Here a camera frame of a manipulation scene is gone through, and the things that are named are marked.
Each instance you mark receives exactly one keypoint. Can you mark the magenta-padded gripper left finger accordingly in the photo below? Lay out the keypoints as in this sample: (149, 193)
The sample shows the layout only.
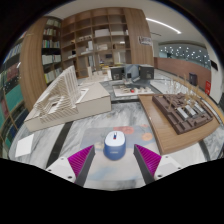
(80, 162)

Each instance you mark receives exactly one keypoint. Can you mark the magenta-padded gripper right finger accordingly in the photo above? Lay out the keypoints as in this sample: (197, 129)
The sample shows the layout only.
(150, 161)

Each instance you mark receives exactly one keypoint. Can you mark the white and blue computer mouse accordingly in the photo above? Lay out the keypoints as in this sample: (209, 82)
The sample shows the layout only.
(115, 146)

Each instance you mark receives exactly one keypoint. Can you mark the brown model on wooden board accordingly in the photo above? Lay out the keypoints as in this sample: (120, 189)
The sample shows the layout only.
(160, 133)

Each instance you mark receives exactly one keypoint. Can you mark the white paper sheet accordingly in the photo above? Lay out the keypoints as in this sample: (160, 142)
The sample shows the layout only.
(24, 145)

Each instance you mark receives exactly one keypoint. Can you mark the beige architectural building model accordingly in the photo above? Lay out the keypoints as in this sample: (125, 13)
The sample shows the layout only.
(90, 103)

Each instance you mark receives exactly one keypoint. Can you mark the small white site model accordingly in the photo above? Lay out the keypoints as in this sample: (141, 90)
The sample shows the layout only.
(133, 90)

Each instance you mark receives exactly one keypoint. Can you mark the dark grey building model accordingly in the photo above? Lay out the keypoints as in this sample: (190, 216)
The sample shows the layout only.
(146, 71)

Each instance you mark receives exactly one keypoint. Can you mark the bookshelf with teal books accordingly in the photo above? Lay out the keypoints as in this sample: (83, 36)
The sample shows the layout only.
(11, 90)

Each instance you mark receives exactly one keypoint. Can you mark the group of small ceiling lights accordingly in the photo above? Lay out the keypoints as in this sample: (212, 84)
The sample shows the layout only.
(183, 53)

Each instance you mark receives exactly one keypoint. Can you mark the dark recessed bookshelf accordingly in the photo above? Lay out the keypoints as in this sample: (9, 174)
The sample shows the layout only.
(51, 50)

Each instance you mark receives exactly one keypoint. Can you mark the long ceiling light strip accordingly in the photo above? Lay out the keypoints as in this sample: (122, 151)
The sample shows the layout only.
(163, 25)

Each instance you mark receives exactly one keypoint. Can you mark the white wall poster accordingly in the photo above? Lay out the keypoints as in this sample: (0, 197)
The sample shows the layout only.
(145, 40)

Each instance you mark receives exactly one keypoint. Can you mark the wooden wall shelf unit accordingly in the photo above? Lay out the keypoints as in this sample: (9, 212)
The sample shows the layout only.
(103, 33)

